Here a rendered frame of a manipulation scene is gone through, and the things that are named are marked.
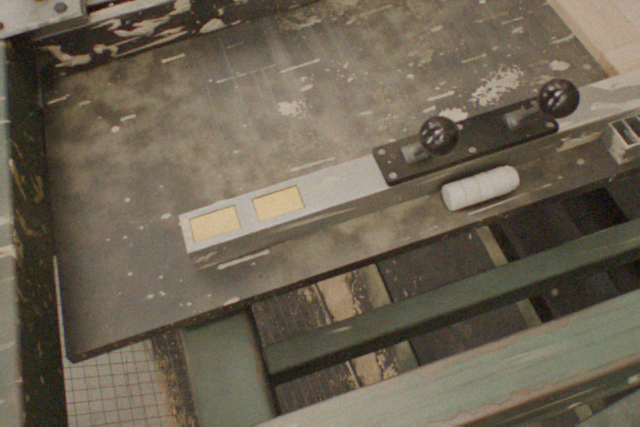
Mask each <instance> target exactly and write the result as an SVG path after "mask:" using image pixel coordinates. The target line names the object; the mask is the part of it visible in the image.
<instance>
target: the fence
mask: <svg viewBox="0 0 640 427"><path fill-rule="evenodd" d="M578 90H579V94H580V102H579V105H578V107H577V108H576V110H575V111H574V112H573V113H571V114H570V116H569V117H566V118H563V119H555V120H556V121H557V122H558V124H559V126H560V127H559V130H558V132H557V133H555V134H552V135H549V136H544V137H541V138H538V139H535V140H532V141H529V142H526V143H523V144H520V145H517V147H513V148H510V149H506V150H503V151H500V152H497V153H494V154H491V155H488V156H485V157H481V158H478V159H475V160H472V161H469V162H465V163H462V164H459V165H456V166H452V167H449V168H446V169H443V170H440V171H437V172H434V173H431V174H427V176H423V177H420V178H417V179H414V180H411V181H408V182H405V183H402V184H399V185H395V186H392V187H388V186H387V185H386V183H385V181H384V178H383V176H382V173H381V171H380V169H379V167H378V165H377V163H376V161H375V159H374V156H373V154H370V155H367V156H364V157H361V158H358V159H355V160H351V161H348V162H345V163H341V164H338V165H335V166H332V167H328V168H325V169H322V170H319V171H315V172H312V173H309V174H305V175H302V177H299V178H296V179H293V180H289V181H286V182H283V183H279V184H276V185H273V186H270V187H267V188H263V189H260V190H256V191H253V192H250V193H247V194H244V195H241V196H237V197H233V198H230V199H227V200H224V201H221V203H218V204H215V205H210V206H207V207H204V208H201V209H198V210H195V211H192V212H189V213H184V214H181V215H179V220H180V224H181V228H182V234H183V238H184V242H186V247H187V251H188V254H189V257H190V258H191V260H192V262H193V264H194V266H195V267H196V269H197V270H200V269H203V268H206V267H209V266H213V265H216V264H219V263H222V262H225V261H228V260H231V259H234V258H238V257H242V256H245V254H248V253H251V252H254V251H257V250H260V249H263V248H267V247H270V246H273V245H276V244H279V243H282V242H285V241H288V240H291V239H295V238H299V237H302V236H305V235H308V234H311V233H314V232H317V231H321V230H324V229H327V227H330V226H333V225H336V224H339V223H342V222H346V221H349V220H352V219H355V218H359V217H362V216H365V215H368V214H372V213H375V212H378V211H381V210H384V209H387V208H390V207H393V206H396V205H400V204H403V203H406V201H409V200H412V199H415V198H419V197H422V196H425V195H429V194H432V193H435V192H438V191H441V190H442V187H443V186H444V185H446V184H449V183H452V182H457V181H459V180H463V179H466V178H469V177H472V176H475V174H478V173H481V172H485V171H488V170H491V169H494V168H497V167H500V166H501V167H503V166H506V165H508V166H509V167H513V166H517V165H520V164H523V163H526V162H529V161H532V160H535V159H539V158H542V157H545V156H549V155H552V154H555V153H558V152H561V151H564V150H567V149H570V148H573V147H576V146H579V145H583V143H585V144H586V142H589V141H592V140H595V139H599V138H600V137H601V135H602V133H603V131H604V128H605V126H606V124H607V123H609V122H613V121H616V120H620V119H623V118H626V117H629V116H632V115H635V114H638V113H640V69H636V70H633V71H630V72H627V73H624V74H620V75H617V76H614V77H610V78H607V79H604V80H601V81H598V82H595V84H592V85H588V86H585V87H581V88H578ZM295 186H296V187H297V188H298V191H299V194H300V196H301V199H302V203H303V205H304V208H303V209H300V210H297V211H293V212H289V213H286V214H283V215H280V216H277V217H274V218H271V219H268V220H264V221H261V222H259V220H258V217H257V214H256V211H255V208H254V204H253V199H256V198H259V197H262V196H265V195H269V194H273V193H276V192H279V191H282V190H285V189H288V188H291V187H295ZM230 207H235V210H236V213H237V215H238V219H240V222H241V225H242V229H238V230H235V231H232V232H229V233H226V234H222V235H219V236H216V237H213V238H209V239H206V240H203V241H200V242H197V243H195V240H194V236H193V231H192V226H191V222H190V220H191V219H195V218H198V217H201V216H204V215H207V214H210V213H214V212H217V211H221V210H224V209H227V208H230Z"/></svg>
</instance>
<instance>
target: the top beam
mask: <svg viewBox="0 0 640 427"><path fill-rule="evenodd" d="M0 427H69V420H68V409H67V397H66V385H65V374H64V362H62V351H61V339H60V327H59V316H58V304H57V293H56V281H55V269H54V257H53V246H52V235H51V223H50V211H49V199H48V188H47V177H46V164H45V153H44V141H43V130H42V119H41V106H40V95H39V83H38V72H37V61H36V48H35V45H34V44H33V42H32V38H30V36H29V35H27V33H26V32H23V33H20V34H16V35H13V36H9V37H6V38H2V39H0Z"/></svg>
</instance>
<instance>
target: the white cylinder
mask: <svg viewBox="0 0 640 427"><path fill-rule="evenodd" d="M517 186H519V176H518V173H517V171H516V169H515V168H513V167H509V166H508V165H506V166H503V167H501V166H500V167H497V168H494V169H491V170H488V171H485V172H481V173H478V174H475V176H472V177H469V178H466V179H463V180H459V181H457V182H452V183H449V184H446V185H444V186H443V187H442V195H443V198H444V201H445V204H446V206H447V208H448V209H449V210H450V211H455V210H458V209H462V208H464V207H468V206H471V205H474V204H477V203H478V201H479V203H480V201H484V200H487V199H490V198H492V197H496V196H499V195H502V194H505V193H508V192H510V191H511V190H515V189H517Z"/></svg>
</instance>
